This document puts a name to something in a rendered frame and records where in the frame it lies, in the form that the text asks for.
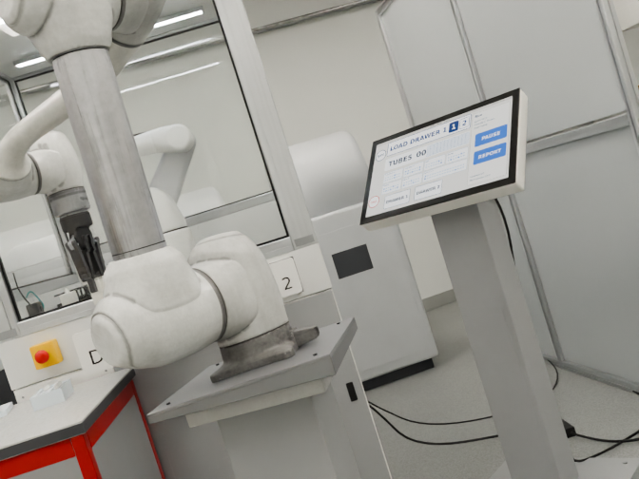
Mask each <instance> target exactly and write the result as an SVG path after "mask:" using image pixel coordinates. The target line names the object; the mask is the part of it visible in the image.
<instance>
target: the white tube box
mask: <svg viewBox="0 0 639 479"><path fill-rule="evenodd" d="M53 385H55V384H53ZM53 385H50V386H49V388H50V390H48V391H47V392H44V390H43V388H42V389H40V390H39V391H38V392H37V393H35V394H34V395H33V396H32V397H31V398H30V399H29V400H30V403H31V405H32V407H33V410H34V411H35V412H36V411H39V410H42V409H44V408H47V407H50V406H53V405H56V404H59V403H62V402H65V401H66V400H67V399H68V398H69V397H70V396H71V394H72V393H73V392H74V390H73V387H72V384H71V381H70V379H68V380H65V381H62V385H63V386H62V387H61V388H59V389H56V390H55V389H54V386H53Z"/></svg>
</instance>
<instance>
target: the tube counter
mask: <svg viewBox="0 0 639 479"><path fill-rule="evenodd" d="M469 141H470V131H468V132H465V133H462V134H459V135H456V136H453V137H451V138H448V139H445V140H443V141H440V142H437V143H434V144H429V145H426V146H423V147H421V148H418V149H417V150H416V161H418V160H421V159H424V158H427V157H430V156H433V155H435V154H438V153H441V152H444V151H447V150H450V149H454V148H457V147H460V146H462V145H465V144H468V143H469Z"/></svg>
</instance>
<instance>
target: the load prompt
mask: <svg viewBox="0 0 639 479"><path fill-rule="evenodd" d="M471 119H472V113H471V114H468V115H466V116H463V117H460V118H457V119H454V120H452V121H450V122H447V123H444V124H442V125H437V126H434V127H432V128H429V129H426V130H423V131H421V132H418V133H416V134H413V135H411V136H408V137H405V138H402V139H400V140H397V141H394V142H391V143H388V150H387V157H388V156H391V155H394V154H397V153H399V152H402V151H405V150H408V149H410V148H413V147H416V146H419V145H422V144H426V143H429V142H432V141H434V140H437V139H440V138H443V137H446V136H449V135H452V134H455V133H456V132H459V131H462V130H465V129H468V128H471Z"/></svg>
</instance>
